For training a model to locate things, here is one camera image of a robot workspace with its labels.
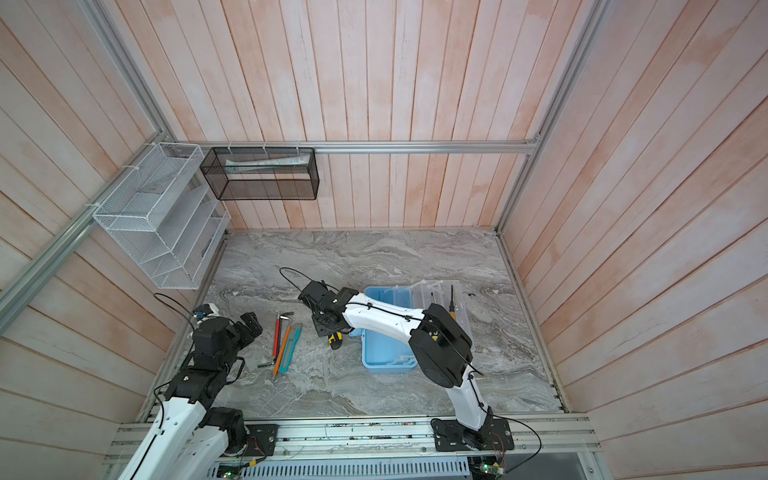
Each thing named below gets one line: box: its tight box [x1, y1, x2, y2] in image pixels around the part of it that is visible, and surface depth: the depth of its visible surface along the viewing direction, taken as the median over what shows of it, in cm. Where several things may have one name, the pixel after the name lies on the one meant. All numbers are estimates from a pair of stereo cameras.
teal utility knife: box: [279, 323, 303, 374], surface depth 91 cm
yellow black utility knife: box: [328, 332, 343, 350], surface depth 85 cm
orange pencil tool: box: [272, 325, 292, 382], surface depth 89 cm
